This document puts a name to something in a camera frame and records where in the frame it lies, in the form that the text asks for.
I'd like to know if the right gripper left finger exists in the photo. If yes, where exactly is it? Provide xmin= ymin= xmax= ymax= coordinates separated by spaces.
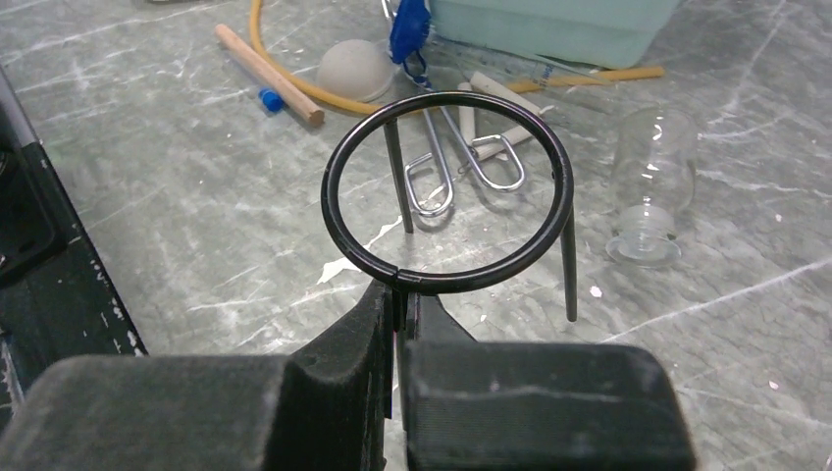
xmin=1 ymin=282 xmax=392 ymax=470

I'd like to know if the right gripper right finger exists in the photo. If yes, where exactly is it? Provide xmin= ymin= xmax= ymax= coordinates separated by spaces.
xmin=397 ymin=293 xmax=698 ymax=470

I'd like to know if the black wire ring stand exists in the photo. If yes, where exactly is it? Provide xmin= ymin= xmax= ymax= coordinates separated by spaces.
xmin=321 ymin=91 xmax=578 ymax=322

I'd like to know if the clear glass jar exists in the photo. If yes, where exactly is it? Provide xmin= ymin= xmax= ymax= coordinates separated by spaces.
xmin=605 ymin=106 xmax=699 ymax=268

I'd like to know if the white round watch glass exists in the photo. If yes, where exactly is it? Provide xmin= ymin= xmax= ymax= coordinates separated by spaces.
xmin=316 ymin=39 xmax=397 ymax=103

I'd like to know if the graduated cylinder blue base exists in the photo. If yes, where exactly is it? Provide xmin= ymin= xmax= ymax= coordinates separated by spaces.
xmin=381 ymin=1 xmax=612 ymax=93

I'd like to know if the wooden dowel rod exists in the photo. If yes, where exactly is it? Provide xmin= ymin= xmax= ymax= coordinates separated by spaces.
xmin=214 ymin=24 xmax=325 ymax=127

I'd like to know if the amber rubber tubing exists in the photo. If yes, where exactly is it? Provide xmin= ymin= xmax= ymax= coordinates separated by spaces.
xmin=248 ymin=0 xmax=665 ymax=116

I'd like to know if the mint green plastic bin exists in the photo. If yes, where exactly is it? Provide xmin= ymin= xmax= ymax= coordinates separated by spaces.
xmin=429 ymin=0 xmax=679 ymax=69

